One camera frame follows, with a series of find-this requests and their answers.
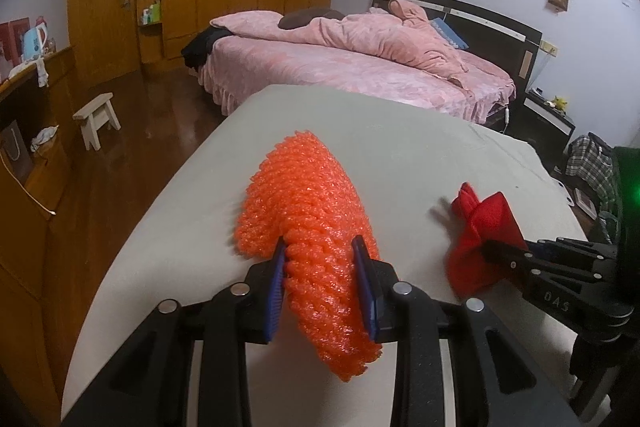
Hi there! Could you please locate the book on floor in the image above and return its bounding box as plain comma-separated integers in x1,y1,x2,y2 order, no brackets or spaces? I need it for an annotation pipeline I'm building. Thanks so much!
574,188,598,220

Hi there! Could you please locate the plaid shirt on chair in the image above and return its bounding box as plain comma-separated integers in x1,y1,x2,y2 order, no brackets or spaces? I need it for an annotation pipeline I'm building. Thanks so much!
565,132,620,244

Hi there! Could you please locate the dark nightstand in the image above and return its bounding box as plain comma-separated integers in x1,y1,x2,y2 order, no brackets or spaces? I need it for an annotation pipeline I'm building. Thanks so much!
506,91,575,171

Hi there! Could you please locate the yellow plush toy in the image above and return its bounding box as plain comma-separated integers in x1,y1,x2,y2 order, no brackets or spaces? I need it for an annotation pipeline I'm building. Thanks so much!
550,96,568,113

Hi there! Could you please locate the dark wooden headboard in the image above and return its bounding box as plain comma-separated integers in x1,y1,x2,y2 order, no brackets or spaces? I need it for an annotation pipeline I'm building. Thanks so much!
372,0,542,98

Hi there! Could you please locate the pink bed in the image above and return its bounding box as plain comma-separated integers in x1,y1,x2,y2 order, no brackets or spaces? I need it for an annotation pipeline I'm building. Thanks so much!
181,23,516,124

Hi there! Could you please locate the blue pillow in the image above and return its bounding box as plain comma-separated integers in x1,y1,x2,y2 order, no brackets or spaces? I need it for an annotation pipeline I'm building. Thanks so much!
430,17,469,50

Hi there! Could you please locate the pink crumpled duvet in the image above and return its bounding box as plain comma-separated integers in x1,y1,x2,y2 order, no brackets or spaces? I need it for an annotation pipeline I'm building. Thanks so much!
210,0,468,80

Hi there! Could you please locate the small white stool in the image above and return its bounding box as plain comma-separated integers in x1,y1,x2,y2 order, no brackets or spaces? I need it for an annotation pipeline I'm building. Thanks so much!
73,92,122,150

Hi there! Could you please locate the wooden side desk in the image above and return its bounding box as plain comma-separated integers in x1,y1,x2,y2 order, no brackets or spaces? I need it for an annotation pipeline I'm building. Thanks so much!
1,48,77,419

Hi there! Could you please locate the blue electric kettle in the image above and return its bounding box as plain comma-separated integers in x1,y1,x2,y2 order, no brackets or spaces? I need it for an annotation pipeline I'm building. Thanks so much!
23,23,49,62

